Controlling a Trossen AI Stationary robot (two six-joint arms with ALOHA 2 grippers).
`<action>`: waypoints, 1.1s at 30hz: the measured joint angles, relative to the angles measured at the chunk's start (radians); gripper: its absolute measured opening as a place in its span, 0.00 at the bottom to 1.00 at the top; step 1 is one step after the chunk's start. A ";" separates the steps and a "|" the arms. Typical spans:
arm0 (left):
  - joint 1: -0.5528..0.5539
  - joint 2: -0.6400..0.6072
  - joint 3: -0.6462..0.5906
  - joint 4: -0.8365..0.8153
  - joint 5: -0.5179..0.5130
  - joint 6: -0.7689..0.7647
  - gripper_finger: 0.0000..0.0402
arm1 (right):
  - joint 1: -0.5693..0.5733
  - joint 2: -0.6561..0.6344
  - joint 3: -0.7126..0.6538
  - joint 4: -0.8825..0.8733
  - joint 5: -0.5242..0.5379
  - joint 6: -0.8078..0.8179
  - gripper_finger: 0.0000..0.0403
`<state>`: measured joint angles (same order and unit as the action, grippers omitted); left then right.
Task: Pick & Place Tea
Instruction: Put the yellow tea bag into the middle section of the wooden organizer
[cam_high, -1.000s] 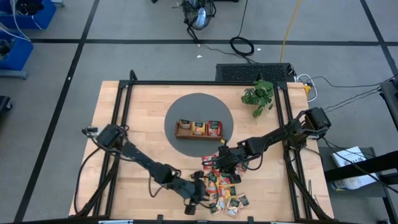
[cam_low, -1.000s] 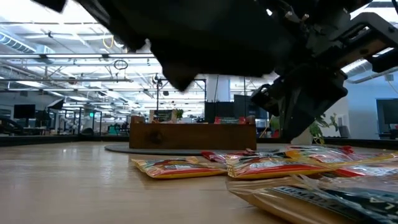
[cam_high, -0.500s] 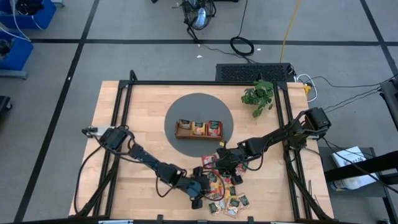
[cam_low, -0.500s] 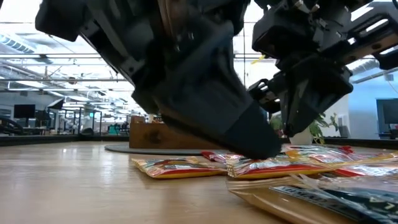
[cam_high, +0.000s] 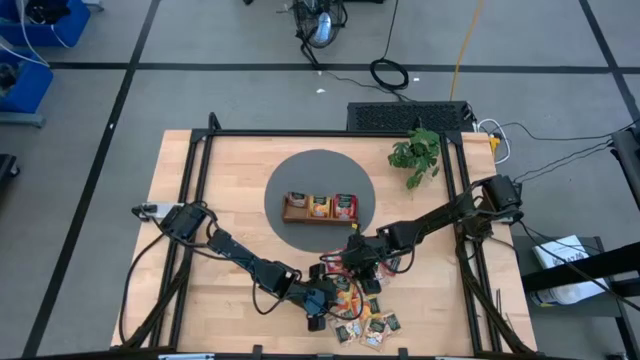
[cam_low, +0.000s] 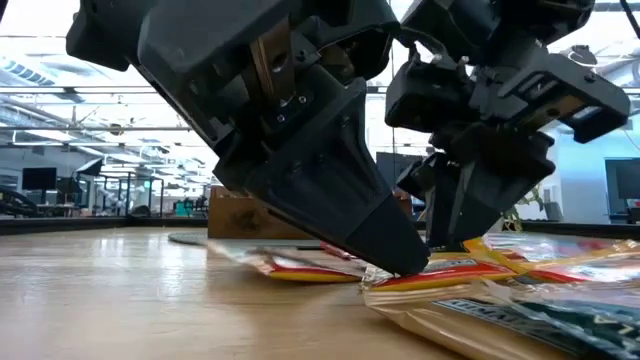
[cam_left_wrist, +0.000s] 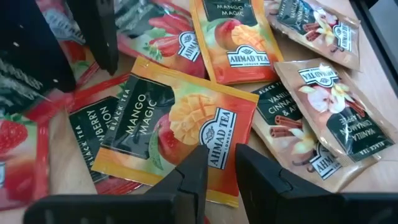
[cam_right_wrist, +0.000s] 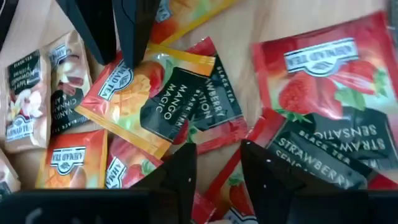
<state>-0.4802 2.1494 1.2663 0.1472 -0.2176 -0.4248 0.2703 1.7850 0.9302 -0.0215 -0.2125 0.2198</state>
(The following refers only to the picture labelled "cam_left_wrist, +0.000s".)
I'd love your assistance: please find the orange mango tea bag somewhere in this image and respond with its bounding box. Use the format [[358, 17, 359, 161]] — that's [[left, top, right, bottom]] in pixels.
[[91, 56, 260, 208], [189, 0, 285, 86]]

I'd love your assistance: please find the black aluminium table frame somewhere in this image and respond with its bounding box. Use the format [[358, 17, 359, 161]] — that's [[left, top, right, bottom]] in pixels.
[[349, 0, 398, 83]]

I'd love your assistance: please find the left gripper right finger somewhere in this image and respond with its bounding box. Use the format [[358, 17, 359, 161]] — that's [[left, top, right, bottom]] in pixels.
[[236, 143, 295, 224]]

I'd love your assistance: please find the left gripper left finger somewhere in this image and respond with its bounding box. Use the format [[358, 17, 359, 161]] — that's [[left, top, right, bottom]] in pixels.
[[144, 145, 209, 224]]

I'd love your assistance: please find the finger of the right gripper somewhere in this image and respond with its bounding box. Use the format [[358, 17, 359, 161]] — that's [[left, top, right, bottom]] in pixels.
[[0, 0, 77, 93], [67, 0, 119, 76]]

